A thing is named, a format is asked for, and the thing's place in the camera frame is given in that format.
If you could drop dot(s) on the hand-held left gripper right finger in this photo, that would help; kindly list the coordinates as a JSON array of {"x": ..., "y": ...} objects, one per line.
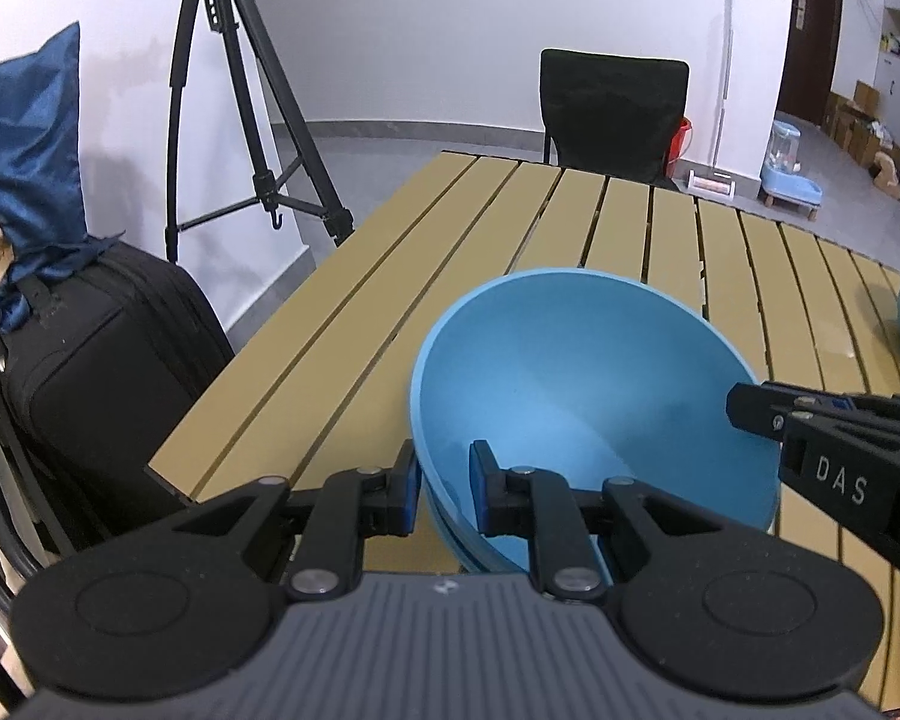
[{"x": 480, "y": 487}]

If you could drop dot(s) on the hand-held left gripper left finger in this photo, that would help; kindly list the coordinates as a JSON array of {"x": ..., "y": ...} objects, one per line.
[{"x": 411, "y": 491}]

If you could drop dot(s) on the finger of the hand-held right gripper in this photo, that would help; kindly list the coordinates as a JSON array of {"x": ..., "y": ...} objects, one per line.
[{"x": 754, "y": 409}]

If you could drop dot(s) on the blue pet water dispenser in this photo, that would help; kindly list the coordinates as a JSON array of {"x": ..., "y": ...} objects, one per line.
[{"x": 791, "y": 187}]

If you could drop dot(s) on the white flat mop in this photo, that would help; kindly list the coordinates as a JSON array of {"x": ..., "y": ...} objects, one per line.
[{"x": 711, "y": 185}]

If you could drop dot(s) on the tan pet toy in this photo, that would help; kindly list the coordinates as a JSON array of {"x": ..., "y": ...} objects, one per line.
[{"x": 889, "y": 172}]

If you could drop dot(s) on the red bucket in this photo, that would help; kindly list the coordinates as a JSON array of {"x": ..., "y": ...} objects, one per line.
[{"x": 679, "y": 146}]

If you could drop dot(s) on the open cardboard box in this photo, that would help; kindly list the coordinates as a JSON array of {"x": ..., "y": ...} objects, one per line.
[
  {"x": 862, "y": 141},
  {"x": 840, "y": 120}
]

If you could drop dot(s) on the black chair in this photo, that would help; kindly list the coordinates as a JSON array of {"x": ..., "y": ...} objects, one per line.
[{"x": 615, "y": 112}]

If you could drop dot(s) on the black bag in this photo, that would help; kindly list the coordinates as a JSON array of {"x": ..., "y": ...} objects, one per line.
[{"x": 105, "y": 375}]

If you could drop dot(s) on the black tripod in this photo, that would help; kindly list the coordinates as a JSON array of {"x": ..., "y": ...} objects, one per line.
[{"x": 268, "y": 184}]

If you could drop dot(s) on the dark brown door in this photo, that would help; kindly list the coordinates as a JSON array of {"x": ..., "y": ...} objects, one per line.
[{"x": 814, "y": 15}]

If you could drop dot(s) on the blue cloth bag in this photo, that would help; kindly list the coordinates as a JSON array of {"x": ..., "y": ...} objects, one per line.
[{"x": 30, "y": 127}]

